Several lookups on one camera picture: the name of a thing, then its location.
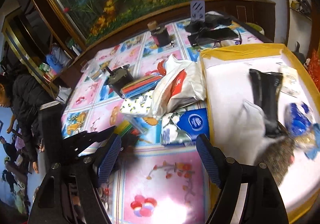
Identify brown knitted hat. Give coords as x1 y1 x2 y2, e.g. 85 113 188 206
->
254 137 296 187

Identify white sock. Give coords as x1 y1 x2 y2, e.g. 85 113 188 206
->
232 100 266 165

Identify lemon print tissue pack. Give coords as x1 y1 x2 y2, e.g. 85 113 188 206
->
120 90 153 117

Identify blue white Vinda soft pack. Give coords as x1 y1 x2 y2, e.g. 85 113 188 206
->
284 101 315 138

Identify blue Vinda tissue box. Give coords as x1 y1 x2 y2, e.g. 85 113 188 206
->
161 108 210 146

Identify red white plastic package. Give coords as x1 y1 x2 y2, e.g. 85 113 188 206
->
170 70 187 97

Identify white cloth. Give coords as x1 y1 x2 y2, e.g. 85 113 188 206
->
151 55 206 119

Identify blue knitted cloth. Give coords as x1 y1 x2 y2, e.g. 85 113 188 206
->
305 123 320 160

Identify person in black jacket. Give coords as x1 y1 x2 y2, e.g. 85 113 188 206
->
1 74 54 173

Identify clear plastic cup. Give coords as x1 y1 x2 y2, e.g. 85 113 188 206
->
81 59 103 81

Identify black motor with shaft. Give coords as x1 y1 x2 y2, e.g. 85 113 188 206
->
105 64 134 97

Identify floral picture tablecloth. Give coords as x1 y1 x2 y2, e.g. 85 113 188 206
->
60 11 266 224

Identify yellow cardboard box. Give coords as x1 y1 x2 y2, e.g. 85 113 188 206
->
200 43 319 223

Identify dark bottle with cork cap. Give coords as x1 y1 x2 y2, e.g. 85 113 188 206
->
148 21 171 47

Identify orange plastic bag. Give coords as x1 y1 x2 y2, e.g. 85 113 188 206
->
308 50 320 88

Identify black device on table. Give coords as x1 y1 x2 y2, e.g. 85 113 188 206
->
184 14 233 47

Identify grey perforated phone stand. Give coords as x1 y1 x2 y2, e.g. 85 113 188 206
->
190 0 206 22

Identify black items on shelf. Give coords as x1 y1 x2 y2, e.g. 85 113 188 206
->
290 0 311 16

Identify purple frame eyeglasses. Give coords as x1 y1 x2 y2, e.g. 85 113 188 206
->
195 28 242 46

